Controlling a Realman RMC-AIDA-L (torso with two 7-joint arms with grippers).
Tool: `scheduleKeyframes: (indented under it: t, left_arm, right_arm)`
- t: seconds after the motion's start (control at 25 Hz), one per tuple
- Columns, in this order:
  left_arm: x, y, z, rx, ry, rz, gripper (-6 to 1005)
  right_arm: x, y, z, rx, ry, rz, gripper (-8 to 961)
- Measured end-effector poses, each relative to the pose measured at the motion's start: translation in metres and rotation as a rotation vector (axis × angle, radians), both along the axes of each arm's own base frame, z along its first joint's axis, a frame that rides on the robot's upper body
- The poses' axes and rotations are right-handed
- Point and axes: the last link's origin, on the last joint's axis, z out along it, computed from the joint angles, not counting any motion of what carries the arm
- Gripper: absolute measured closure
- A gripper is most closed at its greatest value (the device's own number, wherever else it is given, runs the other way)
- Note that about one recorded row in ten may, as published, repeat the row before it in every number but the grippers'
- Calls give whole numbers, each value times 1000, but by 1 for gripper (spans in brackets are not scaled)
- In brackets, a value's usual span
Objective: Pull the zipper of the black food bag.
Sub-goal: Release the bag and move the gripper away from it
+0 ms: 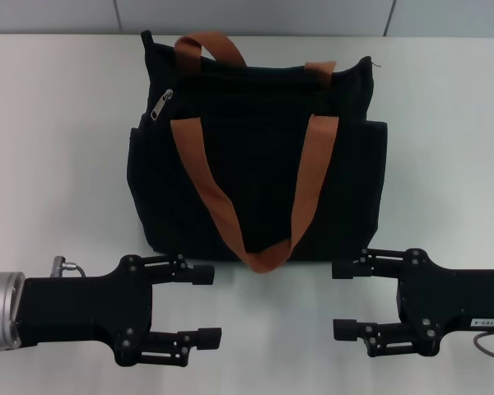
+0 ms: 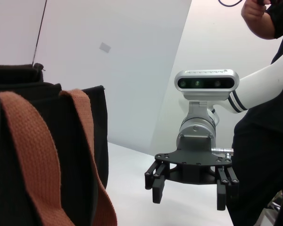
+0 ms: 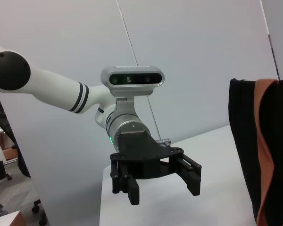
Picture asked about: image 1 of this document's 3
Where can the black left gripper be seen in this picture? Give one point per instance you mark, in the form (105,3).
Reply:
(86,308)

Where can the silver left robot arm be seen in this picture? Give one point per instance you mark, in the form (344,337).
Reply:
(0,312)

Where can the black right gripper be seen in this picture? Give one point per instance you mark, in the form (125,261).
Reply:
(448,296)

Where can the silver zipper pull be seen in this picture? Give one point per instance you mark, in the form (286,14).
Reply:
(160,105)

